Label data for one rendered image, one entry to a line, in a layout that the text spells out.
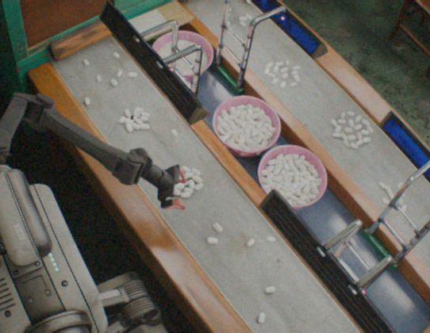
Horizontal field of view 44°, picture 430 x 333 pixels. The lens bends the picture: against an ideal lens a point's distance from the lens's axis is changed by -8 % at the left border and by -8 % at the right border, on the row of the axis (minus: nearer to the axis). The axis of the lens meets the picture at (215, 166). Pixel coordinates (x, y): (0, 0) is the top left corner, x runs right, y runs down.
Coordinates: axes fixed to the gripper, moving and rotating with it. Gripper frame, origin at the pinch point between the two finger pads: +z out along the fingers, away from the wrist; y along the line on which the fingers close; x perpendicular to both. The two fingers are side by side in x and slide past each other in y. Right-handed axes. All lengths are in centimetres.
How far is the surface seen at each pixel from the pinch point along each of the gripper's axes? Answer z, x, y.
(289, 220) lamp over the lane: 5.2, 35.5, 16.5
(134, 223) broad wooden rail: 1.1, -21.6, 4.8
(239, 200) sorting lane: 26.4, 5.2, -8.0
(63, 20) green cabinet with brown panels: -36, -40, -76
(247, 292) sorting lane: 28.3, 7.4, 27.4
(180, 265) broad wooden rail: 11.6, -8.9, 19.2
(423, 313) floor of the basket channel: 78, 57, 34
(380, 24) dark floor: 156, 47, -194
